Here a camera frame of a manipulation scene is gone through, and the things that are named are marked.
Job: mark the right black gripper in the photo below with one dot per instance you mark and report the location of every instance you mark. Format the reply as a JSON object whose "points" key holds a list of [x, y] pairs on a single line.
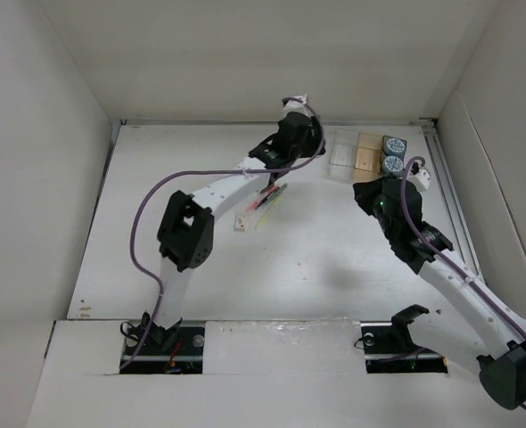
{"points": [[365, 191]]}

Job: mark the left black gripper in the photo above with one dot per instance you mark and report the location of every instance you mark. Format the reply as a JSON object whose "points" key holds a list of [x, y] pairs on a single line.
{"points": [[315, 140]]}

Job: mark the blue cleaning gel jar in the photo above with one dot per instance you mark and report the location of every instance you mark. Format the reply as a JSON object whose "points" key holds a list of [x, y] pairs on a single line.
{"points": [[392, 166], [393, 146]]}

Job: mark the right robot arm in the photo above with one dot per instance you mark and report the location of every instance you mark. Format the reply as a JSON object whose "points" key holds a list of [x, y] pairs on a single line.
{"points": [[494, 347]]}

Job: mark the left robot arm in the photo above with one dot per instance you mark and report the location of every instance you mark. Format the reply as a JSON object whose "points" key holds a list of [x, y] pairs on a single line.
{"points": [[186, 231]]}

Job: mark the green grey pen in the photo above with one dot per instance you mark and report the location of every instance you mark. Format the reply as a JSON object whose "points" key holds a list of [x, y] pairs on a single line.
{"points": [[277, 193]]}

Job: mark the wooden tray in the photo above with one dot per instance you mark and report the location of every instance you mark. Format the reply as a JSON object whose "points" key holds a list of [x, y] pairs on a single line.
{"points": [[367, 165]]}

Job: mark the red pen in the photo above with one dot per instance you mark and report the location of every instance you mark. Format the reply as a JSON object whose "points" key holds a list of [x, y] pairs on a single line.
{"points": [[268, 192]]}

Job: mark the pink highlighter pen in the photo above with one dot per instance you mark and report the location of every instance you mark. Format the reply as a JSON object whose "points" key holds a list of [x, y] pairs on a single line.
{"points": [[257, 204]]}

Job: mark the clear small staples box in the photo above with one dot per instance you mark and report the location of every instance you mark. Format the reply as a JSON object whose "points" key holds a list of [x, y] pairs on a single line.
{"points": [[241, 222]]}

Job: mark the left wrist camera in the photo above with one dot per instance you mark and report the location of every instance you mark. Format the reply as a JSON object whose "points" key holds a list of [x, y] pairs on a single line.
{"points": [[295, 103]]}

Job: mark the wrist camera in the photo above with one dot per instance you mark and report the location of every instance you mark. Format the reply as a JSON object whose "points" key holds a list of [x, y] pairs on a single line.
{"points": [[295, 103], [420, 178]]}

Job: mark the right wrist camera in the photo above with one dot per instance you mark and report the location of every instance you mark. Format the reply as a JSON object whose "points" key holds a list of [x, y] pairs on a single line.
{"points": [[420, 178]]}

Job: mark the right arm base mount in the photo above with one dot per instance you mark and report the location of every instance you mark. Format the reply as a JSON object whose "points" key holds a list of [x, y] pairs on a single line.
{"points": [[389, 349]]}

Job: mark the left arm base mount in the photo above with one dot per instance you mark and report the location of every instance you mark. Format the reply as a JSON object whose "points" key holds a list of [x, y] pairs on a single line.
{"points": [[174, 351]]}

